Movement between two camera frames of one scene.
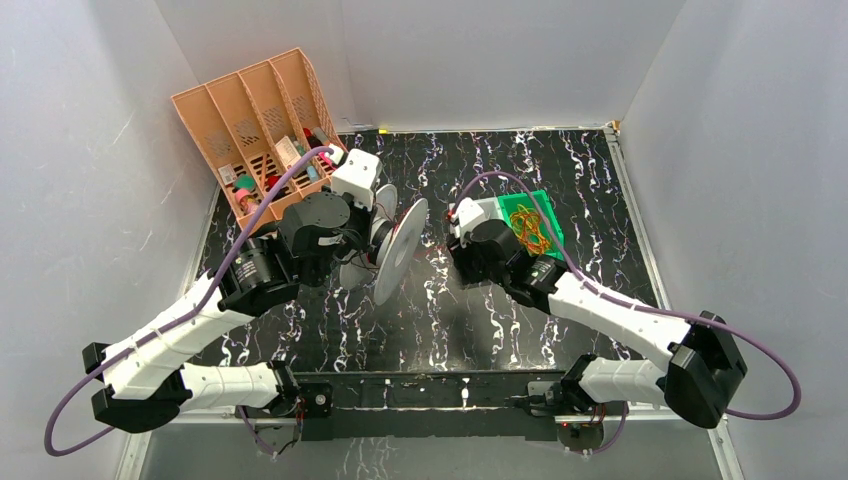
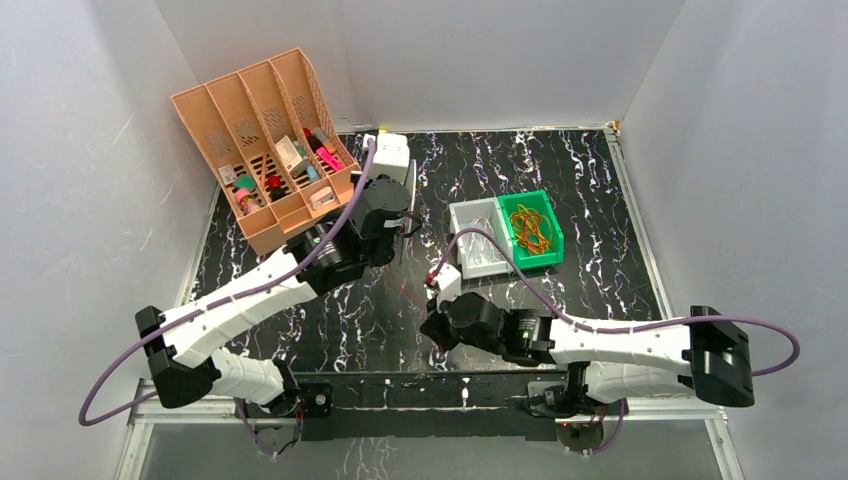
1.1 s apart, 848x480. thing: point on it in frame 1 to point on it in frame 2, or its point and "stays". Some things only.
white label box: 287,152 stays
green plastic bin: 524,217 stays
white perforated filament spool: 394,247 to 410,182
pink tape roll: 246,200 stays
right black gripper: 461,259 to 434,326
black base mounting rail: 378,406 stays
